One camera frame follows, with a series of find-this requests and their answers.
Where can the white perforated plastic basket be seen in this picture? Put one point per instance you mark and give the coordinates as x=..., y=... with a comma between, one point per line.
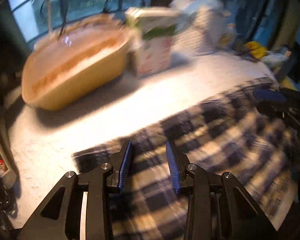
x=192, y=36

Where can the green white milk carton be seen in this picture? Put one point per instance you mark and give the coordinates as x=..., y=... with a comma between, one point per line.
x=153, y=31

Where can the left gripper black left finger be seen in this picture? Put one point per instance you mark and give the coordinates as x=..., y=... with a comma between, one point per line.
x=58, y=216

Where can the yellow lidded food container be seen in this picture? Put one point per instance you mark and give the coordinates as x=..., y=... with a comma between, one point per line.
x=63, y=68

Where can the white quilted table cloth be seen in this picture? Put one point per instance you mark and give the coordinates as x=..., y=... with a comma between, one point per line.
x=80, y=137

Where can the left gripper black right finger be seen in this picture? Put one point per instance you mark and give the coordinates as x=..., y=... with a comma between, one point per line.
x=219, y=206

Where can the yellow plastic bag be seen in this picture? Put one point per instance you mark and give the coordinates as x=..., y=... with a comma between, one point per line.
x=256, y=50

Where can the plaid flannel pants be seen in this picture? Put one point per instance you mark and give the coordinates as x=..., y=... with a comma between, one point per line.
x=222, y=133

